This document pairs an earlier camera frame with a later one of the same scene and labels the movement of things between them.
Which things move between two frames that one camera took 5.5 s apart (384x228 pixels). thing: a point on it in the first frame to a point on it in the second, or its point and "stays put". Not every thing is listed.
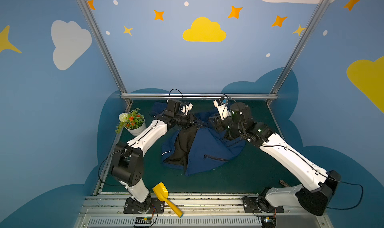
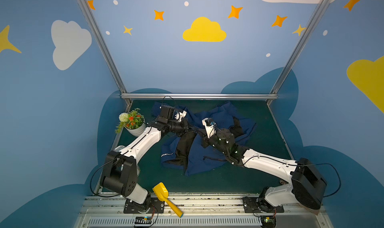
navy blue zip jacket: [196, 146] stays put
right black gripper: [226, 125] to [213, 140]
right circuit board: [268, 221] stays put
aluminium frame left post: [102, 43] stays put
